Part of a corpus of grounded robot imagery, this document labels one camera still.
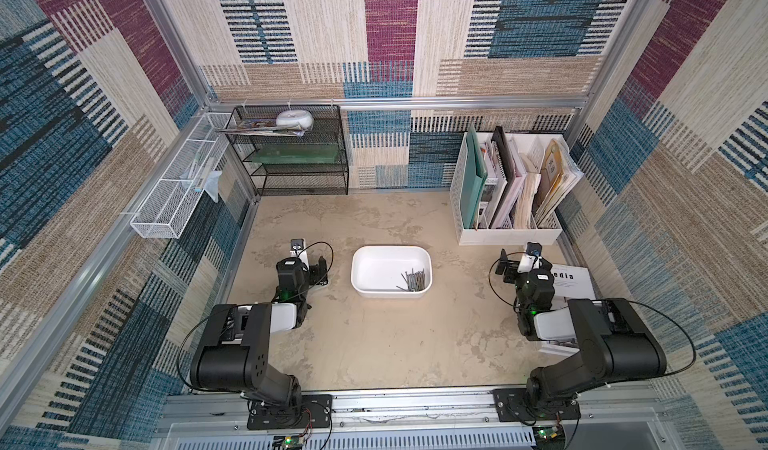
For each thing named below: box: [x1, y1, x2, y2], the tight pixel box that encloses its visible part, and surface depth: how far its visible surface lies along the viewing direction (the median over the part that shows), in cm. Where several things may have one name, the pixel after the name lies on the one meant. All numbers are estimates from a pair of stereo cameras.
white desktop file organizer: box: [449, 126, 584, 246], surface depth 98 cm
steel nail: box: [396, 268, 426, 292], surface depth 98 cm
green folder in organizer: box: [459, 126, 488, 229], surface depth 91 cm
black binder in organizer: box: [491, 126, 515, 183], surface depth 93 cm
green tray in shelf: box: [252, 144, 339, 164], surface depth 99 cm
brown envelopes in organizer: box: [534, 139, 584, 225], surface depth 98 cm
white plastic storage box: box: [351, 245, 433, 299], surface depth 99 cm
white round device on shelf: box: [275, 109, 314, 131], surface depth 91 cm
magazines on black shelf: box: [215, 119, 306, 137], surface depth 81 cm
